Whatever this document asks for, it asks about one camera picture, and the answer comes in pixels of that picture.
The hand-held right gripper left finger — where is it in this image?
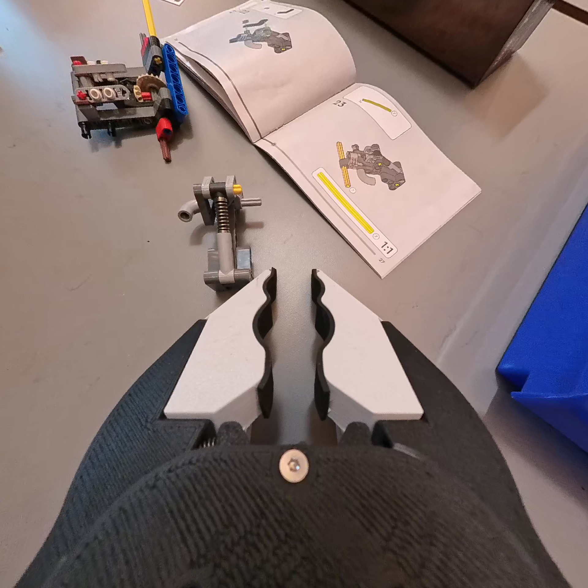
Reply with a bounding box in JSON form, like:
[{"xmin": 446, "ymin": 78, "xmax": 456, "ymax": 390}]
[{"xmin": 164, "ymin": 268, "xmax": 278, "ymax": 431}]

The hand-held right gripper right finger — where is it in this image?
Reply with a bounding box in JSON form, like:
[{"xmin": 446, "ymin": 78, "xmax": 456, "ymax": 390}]
[{"xmin": 311, "ymin": 269, "xmax": 424, "ymax": 438}]

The grey lego suspension assembly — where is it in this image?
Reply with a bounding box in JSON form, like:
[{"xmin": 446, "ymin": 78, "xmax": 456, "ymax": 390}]
[{"xmin": 177, "ymin": 175, "xmax": 263, "ymax": 291}]

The lego chassis assembly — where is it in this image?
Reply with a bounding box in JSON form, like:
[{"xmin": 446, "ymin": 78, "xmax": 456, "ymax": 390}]
[{"xmin": 69, "ymin": 33, "xmax": 192, "ymax": 164}]

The lego instruction booklet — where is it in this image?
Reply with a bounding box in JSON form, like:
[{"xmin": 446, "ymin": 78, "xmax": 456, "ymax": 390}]
[{"xmin": 163, "ymin": 0, "xmax": 482, "ymax": 280}]

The yellow flexible lego axle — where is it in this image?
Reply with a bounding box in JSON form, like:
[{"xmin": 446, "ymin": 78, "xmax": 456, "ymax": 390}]
[{"xmin": 141, "ymin": 0, "xmax": 160, "ymax": 38}]

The blue box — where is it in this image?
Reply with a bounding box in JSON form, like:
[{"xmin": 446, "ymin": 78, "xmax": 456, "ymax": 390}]
[{"xmin": 495, "ymin": 215, "xmax": 588, "ymax": 454}]

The dark brown box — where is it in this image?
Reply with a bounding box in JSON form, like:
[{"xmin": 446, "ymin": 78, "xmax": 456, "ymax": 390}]
[{"xmin": 342, "ymin": 0, "xmax": 559, "ymax": 88}]

